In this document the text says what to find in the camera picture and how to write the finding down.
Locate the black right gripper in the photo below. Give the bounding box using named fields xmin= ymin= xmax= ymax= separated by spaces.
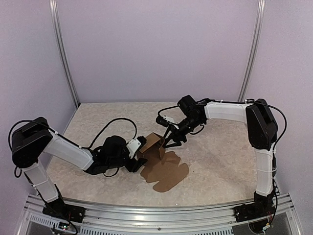
xmin=162 ymin=115 xmax=204 ymax=148

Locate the brown cardboard box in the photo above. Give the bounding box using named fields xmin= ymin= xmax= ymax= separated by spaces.
xmin=136 ymin=132 xmax=189 ymax=193

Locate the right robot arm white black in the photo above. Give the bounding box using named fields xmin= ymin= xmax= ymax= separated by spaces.
xmin=156 ymin=95 xmax=279 ymax=217

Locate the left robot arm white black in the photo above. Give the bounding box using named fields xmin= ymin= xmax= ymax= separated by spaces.
xmin=8 ymin=117 xmax=147 ymax=218

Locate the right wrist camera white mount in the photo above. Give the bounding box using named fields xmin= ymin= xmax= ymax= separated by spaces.
xmin=156 ymin=116 xmax=178 ymax=127

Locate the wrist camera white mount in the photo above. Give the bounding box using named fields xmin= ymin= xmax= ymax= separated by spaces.
xmin=156 ymin=116 xmax=178 ymax=127
xmin=126 ymin=136 xmax=147 ymax=159

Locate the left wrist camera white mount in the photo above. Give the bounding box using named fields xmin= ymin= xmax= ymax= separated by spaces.
xmin=126 ymin=136 xmax=147 ymax=159

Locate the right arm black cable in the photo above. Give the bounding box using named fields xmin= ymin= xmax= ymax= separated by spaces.
xmin=157 ymin=98 xmax=287 ymax=218

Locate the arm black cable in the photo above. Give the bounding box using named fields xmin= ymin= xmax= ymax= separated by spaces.
xmin=157 ymin=98 xmax=287 ymax=218
xmin=7 ymin=118 xmax=137 ymax=178

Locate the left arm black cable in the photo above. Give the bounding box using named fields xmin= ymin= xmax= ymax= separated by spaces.
xmin=7 ymin=118 xmax=137 ymax=178

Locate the front aluminium frame rail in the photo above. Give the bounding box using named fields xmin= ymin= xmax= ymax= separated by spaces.
xmin=15 ymin=194 xmax=304 ymax=235

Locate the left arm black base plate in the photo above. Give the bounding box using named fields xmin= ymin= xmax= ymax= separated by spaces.
xmin=43 ymin=201 xmax=86 ymax=223

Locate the left aluminium frame post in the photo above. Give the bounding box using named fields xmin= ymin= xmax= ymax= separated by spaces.
xmin=49 ymin=0 xmax=80 ymax=109

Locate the aluminium frame post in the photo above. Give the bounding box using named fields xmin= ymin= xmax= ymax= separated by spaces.
xmin=237 ymin=0 xmax=266 ymax=102
xmin=49 ymin=0 xmax=80 ymax=109

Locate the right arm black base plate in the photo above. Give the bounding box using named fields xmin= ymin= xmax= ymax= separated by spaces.
xmin=234 ymin=203 xmax=275 ymax=222

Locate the right aluminium frame post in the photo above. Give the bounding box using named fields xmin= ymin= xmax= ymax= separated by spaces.
xmin=237 ymin=0 xmax=266 ymax=102

